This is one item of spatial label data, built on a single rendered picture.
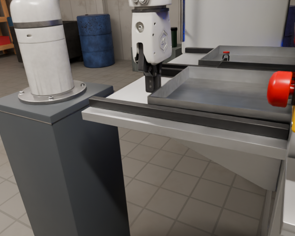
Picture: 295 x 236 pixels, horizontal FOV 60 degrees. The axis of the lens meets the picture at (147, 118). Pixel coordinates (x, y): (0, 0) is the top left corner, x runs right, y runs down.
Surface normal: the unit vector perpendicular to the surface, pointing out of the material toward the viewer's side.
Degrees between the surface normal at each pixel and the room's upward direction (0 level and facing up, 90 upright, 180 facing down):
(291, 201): 0
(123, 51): 90
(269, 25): 90
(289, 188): 0
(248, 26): 90
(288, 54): 90
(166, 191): 0
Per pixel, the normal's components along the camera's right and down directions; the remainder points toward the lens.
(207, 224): -0.05, -0.90
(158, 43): 0.85, 0.18
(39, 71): 0.00, 0.42
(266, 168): -0.46, 0.40
